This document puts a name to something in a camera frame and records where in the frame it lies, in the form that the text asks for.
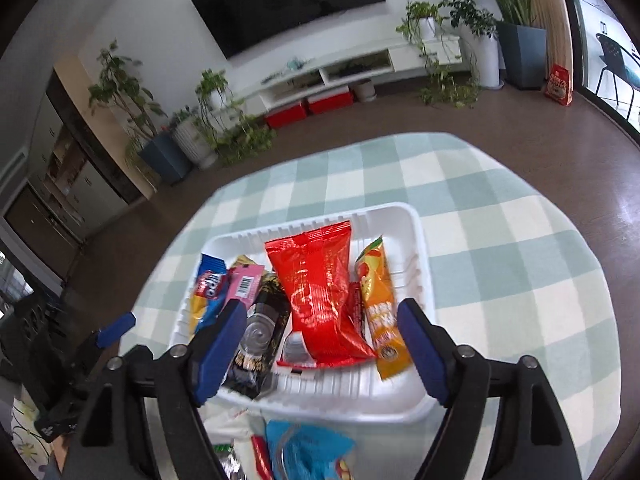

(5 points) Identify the orange snack packet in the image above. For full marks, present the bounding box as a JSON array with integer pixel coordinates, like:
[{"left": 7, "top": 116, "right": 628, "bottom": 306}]
[{"left": 355, "top": 235, "right": 413, "bottom": 382}]

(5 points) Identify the floral cloth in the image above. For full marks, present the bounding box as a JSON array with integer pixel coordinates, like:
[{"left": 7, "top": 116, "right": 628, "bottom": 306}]
[{"left": 10, "top": 395, "right": 56, "bottom": 466}]

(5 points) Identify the green checked tablecloth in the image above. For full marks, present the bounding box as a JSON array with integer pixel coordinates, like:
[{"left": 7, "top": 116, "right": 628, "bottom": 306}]
[{"left": 119, "top": 132, "right": 615, "bottom": 480}]

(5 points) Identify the hanging plant in white pot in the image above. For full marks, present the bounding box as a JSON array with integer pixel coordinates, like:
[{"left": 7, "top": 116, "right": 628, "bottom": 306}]
[{"left": 397, "top": 0, "right": 481, "bottom": 108}]

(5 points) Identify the plant in ribbed white pot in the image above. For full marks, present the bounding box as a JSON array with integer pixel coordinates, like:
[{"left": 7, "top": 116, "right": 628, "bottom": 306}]
[{"left": 170, "top": 107, "right": 218, "bottom": 168}]

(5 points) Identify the black snack packet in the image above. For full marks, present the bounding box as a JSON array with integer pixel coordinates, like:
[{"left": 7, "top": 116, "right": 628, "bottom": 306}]
[{"left": 222, "top": 272, "right": 293, "bottom": 401}]

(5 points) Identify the white television cabinet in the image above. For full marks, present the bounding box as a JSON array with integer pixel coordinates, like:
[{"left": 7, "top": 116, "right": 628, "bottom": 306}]
[{"left": 230, "top": 35, "right": 463, "bottom": 111}]

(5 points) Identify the black television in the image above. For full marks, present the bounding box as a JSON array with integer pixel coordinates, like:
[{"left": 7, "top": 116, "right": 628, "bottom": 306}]
[{"left": 190, "top": 0, "right": 387, "bottom": 60}]

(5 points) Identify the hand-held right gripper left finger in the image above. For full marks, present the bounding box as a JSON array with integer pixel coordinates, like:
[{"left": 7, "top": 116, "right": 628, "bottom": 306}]
[{"left": 60, "top": 299, "right": 248, "bottom": 480}]

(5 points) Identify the white plastic tray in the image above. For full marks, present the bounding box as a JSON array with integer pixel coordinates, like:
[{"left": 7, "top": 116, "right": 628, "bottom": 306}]
[{"left": 171, "top": 202, "right": 437, "bottom": 423}]

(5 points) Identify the trailing plant in white pot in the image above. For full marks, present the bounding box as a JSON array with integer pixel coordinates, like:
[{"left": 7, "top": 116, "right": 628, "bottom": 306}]
[{"left": 195, "top": 69, "right": 276, "bottom": 166}]

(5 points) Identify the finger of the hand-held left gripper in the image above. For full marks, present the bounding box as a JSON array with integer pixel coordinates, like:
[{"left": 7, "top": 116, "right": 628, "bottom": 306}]
[{"left": 75, "top": 311, "right": 137, "bottom": 366}]

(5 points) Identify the large plant in dark pot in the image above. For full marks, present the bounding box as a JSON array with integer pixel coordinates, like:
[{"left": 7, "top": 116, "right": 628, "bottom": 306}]
[{"left": 450, "top": 0, "right": 548, "bottom": 90}]

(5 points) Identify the red storage box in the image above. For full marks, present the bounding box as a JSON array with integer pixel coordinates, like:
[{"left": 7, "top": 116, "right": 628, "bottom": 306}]
[
  {"left": 264, "top": 101, "right": 308, "bottom": 130},
  {"left": 307, "top": 87, "right": 355, "bottom": 115}
]

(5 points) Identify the teal chair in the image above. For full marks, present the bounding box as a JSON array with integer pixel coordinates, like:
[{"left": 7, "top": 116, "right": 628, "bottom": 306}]
[{"left": 595, "top": 32, "right": 640, "bottom": 123}]

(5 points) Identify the wooden display cabinet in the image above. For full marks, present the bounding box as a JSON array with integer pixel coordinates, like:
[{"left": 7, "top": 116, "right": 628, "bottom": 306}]
[{"left": 27, "top": 67, "right": 151, "bottom": 241}]

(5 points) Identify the bright red snack packet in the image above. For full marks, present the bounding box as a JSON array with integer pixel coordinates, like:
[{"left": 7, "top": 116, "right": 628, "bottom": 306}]
[{"left": 264, "top": 221, "right": 378, "bottom": 368}]

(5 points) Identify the light blue snack packet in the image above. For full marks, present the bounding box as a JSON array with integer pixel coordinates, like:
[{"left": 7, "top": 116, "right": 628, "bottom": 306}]
[{"left": 265, "top": 420, "right": 357, "bottom": 480}]

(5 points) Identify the dark wooden door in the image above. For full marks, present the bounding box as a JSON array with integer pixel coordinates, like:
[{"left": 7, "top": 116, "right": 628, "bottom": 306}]
[{"left": 2, "top": 185, "right": 83, "bottom": 281}]

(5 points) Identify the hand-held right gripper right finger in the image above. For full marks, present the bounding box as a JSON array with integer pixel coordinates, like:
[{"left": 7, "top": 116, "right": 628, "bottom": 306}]
[{"left": 396, "top": 297, "right": 583, "bottom": 480}]

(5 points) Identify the pink snack packet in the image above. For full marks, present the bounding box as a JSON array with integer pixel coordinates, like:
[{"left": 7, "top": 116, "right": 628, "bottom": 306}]
[{"left": 222, "top": 265, "right": 266, "bottom": 311}]

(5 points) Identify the plant in tall white pot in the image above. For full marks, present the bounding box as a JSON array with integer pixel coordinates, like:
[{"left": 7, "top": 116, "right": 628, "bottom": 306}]
[{"left": 447, "top": 0, "right": 503, "bottom": 88}]

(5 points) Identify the tall plant in blue pot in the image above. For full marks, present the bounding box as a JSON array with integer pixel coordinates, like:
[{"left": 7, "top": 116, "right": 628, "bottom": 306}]
[{"left": 87, "top": 40, "right": 193, "bottom": 183}]

